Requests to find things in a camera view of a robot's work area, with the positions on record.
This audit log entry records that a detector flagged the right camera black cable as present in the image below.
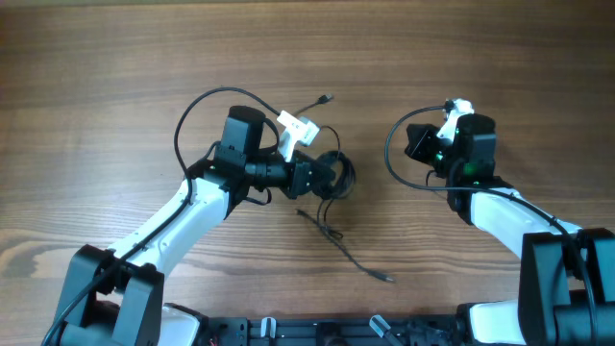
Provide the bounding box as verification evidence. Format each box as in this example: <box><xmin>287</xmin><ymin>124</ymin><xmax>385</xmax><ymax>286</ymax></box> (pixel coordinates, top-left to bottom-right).
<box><xmin>383</xmin><ymin>100</ymin><xmax>600</xmax><ymax>346</ymax></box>

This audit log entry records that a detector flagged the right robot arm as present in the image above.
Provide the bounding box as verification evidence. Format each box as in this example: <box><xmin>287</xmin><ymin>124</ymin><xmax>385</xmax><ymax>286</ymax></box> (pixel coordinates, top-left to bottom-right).
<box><xmin>405</xmin><ymin>114</ymin><xmax>614</xmax><ymax>345</ymax></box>

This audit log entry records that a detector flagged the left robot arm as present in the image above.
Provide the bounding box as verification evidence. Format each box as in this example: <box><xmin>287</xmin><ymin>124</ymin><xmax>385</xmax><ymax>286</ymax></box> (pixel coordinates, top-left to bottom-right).
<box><xmin>43</xmin><ymin>106</ymin><xmax>334</xmax><ymax>345</ymax></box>

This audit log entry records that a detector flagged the black usb cable bundle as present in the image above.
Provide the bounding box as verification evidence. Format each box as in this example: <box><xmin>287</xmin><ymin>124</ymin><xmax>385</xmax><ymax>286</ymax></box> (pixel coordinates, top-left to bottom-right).
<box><xmin>293</xmin><ymin>93</ymin><xmax>396</xmax><ymax>284</ymax></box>

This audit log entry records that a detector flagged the left camera black cable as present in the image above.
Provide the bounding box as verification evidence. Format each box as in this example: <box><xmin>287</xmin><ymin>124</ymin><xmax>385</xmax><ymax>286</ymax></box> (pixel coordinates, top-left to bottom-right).
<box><xmin>41</xmin><ymin>86</ymin><xmax>283</xmax><ymax>346</ymax></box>

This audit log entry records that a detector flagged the camera black cable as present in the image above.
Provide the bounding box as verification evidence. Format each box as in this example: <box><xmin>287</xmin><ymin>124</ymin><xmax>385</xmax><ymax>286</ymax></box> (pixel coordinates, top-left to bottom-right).
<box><xmin>383</xmin><ymin>100</ymin><xmax>600</xmax><ymax>346</ymax></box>
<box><xmin>41</xmin><ymin>86</ymin><xmax>283</xmax><ymax>346</ymax></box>

